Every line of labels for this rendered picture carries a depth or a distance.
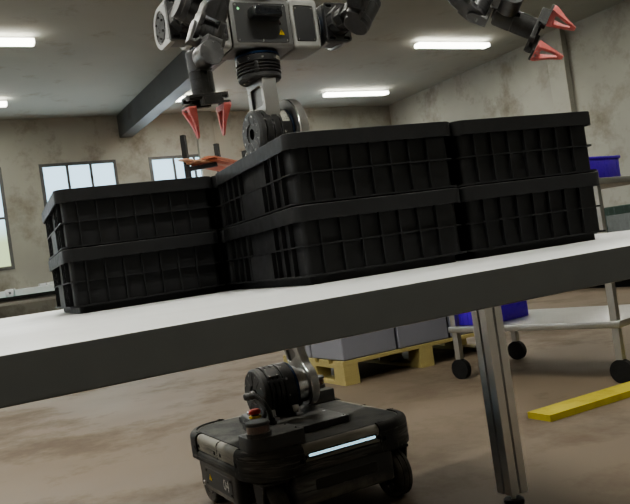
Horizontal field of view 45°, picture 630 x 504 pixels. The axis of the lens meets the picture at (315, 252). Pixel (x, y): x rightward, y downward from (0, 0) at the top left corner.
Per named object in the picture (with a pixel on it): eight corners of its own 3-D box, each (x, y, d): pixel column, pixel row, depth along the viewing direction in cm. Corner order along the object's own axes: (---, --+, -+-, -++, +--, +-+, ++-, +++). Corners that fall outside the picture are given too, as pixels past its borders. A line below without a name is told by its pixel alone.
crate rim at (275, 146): (214, 187, 150) (212, 175, 150) (350, 173, 161) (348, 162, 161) (286, 148, 113) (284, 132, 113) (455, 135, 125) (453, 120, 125)
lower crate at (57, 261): (54, 313, 174) (47, 261, 174) (182, 293, 186) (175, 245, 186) (71, 315, 138) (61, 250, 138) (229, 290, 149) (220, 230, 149)
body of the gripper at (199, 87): (229, 98, 181) (224, 67, 180) (188, 102, 177) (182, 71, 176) (222, 103, 187) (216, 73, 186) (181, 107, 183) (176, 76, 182)
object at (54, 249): (48, 265, 174) (41, 216, 174) (175, 249, 186) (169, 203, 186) (63, 255, 138) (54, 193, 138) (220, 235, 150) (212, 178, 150)
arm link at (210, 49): (223, 35, 186) (190, 21, 182) (240, 22, 176) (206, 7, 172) (211, 81, 184) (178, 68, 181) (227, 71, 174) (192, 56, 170)
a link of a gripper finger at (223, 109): (236, 132, 181) (230, 93, 181) (208, 135, 179) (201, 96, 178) (228, 136, 188) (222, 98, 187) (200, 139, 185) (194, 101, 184)
